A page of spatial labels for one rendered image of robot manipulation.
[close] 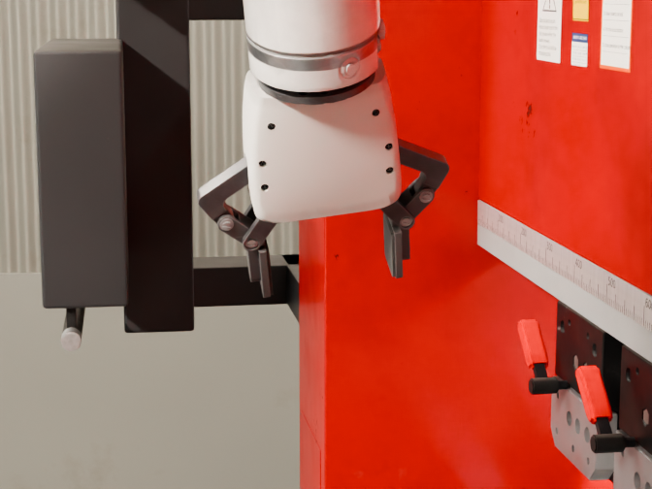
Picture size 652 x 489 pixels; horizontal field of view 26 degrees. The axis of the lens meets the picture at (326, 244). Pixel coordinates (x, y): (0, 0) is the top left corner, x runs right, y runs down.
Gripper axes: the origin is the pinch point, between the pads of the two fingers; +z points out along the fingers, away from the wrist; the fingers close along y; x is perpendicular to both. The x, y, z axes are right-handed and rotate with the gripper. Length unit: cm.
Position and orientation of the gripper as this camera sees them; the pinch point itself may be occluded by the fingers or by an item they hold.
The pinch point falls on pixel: (329, 265)
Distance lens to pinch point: 98.5
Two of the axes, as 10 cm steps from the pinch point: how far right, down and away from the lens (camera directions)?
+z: 0.6, 8.2, 5.7
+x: 1.7, 5.6, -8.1
